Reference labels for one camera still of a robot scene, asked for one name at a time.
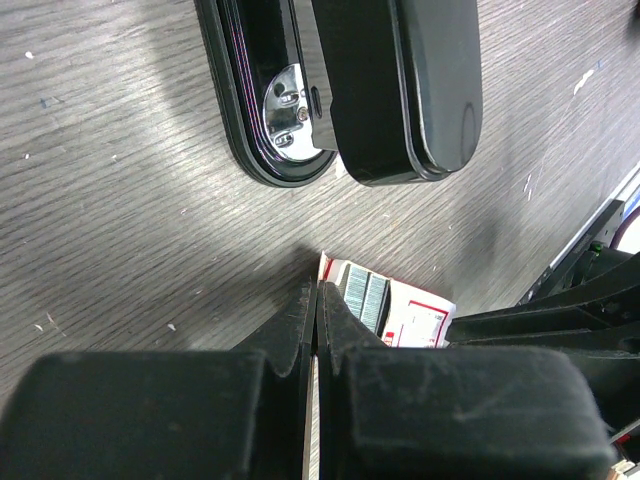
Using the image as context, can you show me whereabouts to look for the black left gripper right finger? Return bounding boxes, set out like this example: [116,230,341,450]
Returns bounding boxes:
[316,281,391,479]

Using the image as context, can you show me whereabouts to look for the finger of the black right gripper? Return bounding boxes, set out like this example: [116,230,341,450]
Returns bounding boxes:
[446,255,639,351]

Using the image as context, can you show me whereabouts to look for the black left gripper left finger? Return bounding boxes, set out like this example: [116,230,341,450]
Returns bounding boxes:
[234,281,317,479]

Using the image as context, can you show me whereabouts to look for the red white staple box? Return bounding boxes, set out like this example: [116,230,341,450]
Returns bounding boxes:
[318,254,456,348]

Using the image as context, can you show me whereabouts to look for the black stapler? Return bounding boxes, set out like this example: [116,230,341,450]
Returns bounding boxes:
[196,1,483,188]

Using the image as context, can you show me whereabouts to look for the silver staple strips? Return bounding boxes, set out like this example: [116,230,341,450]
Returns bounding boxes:
[338,263,390,337]

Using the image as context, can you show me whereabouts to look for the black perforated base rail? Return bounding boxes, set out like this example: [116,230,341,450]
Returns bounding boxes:
[520,165,640,306]

